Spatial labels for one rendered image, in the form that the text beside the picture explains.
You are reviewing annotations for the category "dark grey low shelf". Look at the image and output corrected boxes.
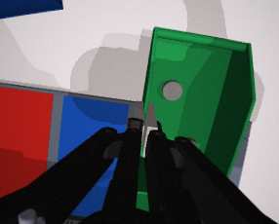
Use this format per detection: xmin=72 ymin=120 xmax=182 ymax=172
xmin=0 ymin=83 xmax=252 ymax=224

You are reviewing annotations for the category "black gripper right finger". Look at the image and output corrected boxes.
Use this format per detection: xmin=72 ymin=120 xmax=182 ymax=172
xmin=142 ymin=102 xmax=278 ymax=224

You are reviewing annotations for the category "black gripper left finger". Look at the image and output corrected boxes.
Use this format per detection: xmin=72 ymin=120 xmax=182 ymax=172
xmin=0 ymin=101 xmax=144 ymax=224

